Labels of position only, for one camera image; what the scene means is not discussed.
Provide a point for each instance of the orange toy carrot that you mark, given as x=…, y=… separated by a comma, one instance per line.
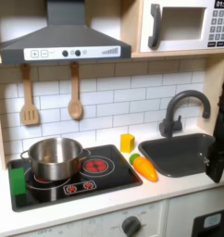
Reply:
x=144, y=168

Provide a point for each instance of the dark grey tap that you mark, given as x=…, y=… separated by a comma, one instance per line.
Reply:
x=178, y=117

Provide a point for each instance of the wooden slotted spatula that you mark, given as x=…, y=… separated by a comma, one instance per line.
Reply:
x=29, y=112

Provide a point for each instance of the white toy microwave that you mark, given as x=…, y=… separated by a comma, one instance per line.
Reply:
x=184, y=24

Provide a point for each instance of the steel pot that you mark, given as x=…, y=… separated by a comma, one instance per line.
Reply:
x=56, y=157

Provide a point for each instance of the dark grey sink basin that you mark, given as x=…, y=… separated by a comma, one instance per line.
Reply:
x=177, y=154

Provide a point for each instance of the green block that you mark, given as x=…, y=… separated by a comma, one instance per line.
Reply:
x=17, y=182

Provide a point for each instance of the grey range hood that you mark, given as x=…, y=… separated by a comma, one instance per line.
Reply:
x=65, y=40

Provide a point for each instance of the yellow block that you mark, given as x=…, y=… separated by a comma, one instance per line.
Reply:
x=127, y=142

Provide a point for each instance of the black toy stove top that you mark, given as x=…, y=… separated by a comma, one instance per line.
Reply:
x=77, y=179

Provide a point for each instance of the wooden spoon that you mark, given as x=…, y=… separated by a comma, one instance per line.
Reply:
x=75, y=106

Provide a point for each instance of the grey oven knob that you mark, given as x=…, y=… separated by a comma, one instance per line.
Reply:
x=130, y=226

